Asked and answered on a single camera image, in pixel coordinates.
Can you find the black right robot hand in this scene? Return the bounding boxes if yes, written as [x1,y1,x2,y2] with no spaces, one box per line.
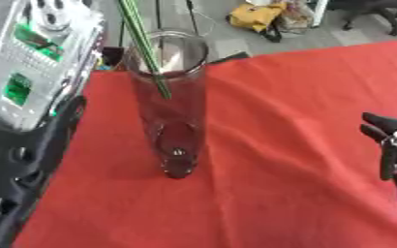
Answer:
[357,111,397,229]

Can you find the green flower stem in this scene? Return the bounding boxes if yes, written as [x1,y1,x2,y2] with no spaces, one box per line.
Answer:
[115,0,173,100]

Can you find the black tripod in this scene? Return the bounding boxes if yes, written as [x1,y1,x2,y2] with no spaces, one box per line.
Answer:
[117,0,202,48]

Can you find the clear glass vase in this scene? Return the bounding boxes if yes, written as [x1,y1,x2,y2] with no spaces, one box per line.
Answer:
[122,30,211,180]

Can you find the black chair base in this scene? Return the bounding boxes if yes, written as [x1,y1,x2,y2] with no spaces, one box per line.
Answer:
[325,0,397,37]

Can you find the yellow bag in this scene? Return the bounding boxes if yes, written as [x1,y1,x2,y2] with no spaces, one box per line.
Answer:
[227,1,290,33]

